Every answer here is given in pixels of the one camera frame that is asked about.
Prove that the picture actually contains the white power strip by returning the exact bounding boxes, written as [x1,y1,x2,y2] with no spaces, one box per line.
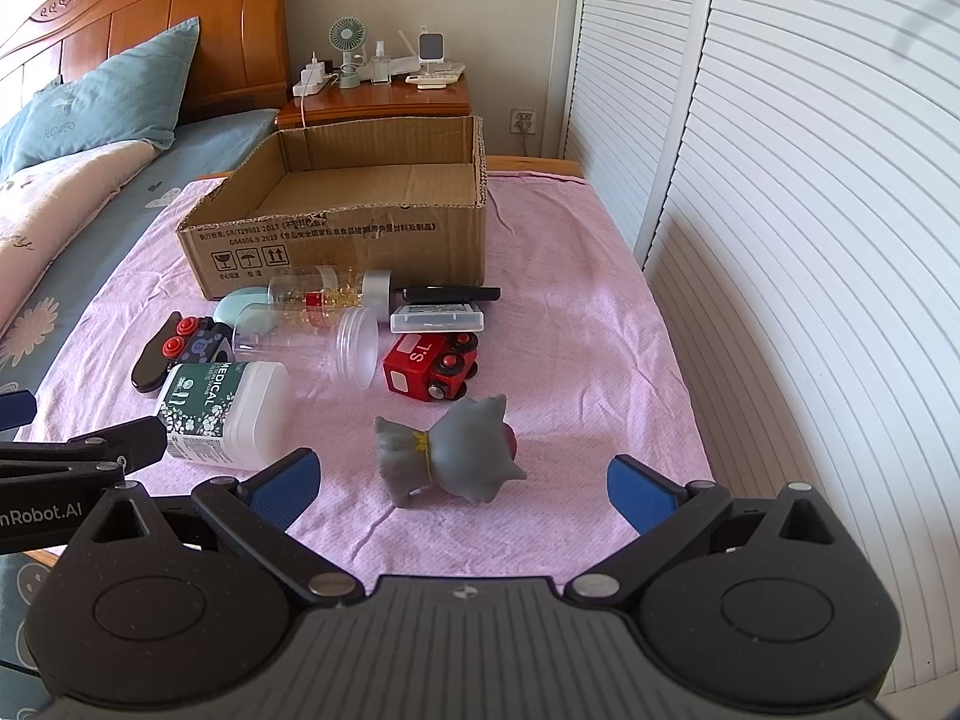
[291,62,335,98]

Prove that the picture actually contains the light blue oval case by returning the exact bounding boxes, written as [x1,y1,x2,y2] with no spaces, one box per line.
[213,286,277,333]

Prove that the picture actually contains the dark blue toy train block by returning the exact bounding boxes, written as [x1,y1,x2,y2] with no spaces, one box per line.
[161,312,233,367]

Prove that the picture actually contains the white smart display clock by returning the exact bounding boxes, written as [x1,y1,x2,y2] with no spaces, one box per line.
[418,26,446,75]

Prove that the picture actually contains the grey cat figurine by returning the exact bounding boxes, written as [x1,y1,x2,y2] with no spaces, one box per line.
[374,395,527,507]

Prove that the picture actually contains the pink cloth cover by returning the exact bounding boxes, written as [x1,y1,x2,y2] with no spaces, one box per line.
[13,169,716,586]

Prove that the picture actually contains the black remote device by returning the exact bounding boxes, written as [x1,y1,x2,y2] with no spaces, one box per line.
[400,284,501,305]

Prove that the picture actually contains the green mini desk fan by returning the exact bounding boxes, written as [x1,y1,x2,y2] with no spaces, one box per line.
[329,16,366,89]

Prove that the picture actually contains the pink floral quilt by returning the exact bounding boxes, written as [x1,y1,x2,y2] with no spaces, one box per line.
[0,140,156,330]

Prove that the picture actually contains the clear small spray bottle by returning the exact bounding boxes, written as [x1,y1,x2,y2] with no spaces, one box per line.
[371,39,392,85]

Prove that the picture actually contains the wooden nightstand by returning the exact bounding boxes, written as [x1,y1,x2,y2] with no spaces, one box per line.
[275,76,472,130]

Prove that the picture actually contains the white router box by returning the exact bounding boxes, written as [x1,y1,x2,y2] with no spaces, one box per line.
[358,54,420,83]

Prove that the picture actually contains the wall power outlet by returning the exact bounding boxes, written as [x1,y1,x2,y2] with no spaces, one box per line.
[509,107,537,137]

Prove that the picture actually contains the blue grey bed sheet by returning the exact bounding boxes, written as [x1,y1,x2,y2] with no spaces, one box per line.
[2,109,275,718]

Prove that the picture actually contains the brown cardboard box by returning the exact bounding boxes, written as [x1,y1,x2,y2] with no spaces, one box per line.
[178,115,487,299]

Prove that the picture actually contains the wooden bed headboard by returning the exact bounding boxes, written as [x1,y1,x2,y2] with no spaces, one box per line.
[2,0,291,122]

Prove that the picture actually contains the white remote control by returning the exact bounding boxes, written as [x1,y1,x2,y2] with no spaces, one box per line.
[405,65,466,91]

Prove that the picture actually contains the yellow capsule bottle silver cap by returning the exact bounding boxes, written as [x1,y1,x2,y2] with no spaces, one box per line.
[268,265,392,323]

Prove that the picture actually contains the clear plastic labelled case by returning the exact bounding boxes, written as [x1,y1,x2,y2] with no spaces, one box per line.
[389,302,485,335]

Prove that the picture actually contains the black oval glossy object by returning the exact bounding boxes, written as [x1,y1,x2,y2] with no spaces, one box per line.
[130,312,185,394]

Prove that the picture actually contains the red toy train block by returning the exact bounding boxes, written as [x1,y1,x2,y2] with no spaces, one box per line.
[382,333,478,401]

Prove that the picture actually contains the blue pillow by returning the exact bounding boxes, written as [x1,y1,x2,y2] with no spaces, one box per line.
[2,16,200,177]

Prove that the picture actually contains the clear plastic jar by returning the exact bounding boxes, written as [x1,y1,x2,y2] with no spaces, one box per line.
[231,305,379,390]

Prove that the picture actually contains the white green medical bottle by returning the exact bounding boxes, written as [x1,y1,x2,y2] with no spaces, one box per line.
[156,361,295,472]

